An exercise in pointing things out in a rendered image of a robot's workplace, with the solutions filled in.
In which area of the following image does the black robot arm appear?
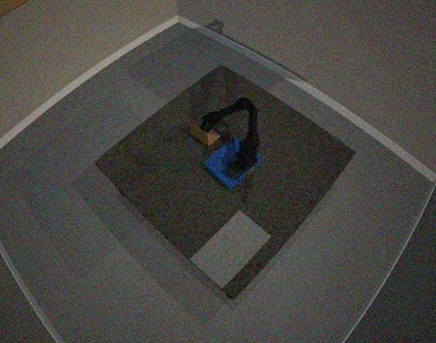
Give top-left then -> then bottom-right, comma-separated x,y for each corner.
198,96 -> 258,168

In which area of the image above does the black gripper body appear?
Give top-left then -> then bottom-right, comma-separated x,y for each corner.
229,152 -> 245,172

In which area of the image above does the blue flat deck plate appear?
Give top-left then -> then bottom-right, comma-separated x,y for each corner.
203,135 -> 253,190

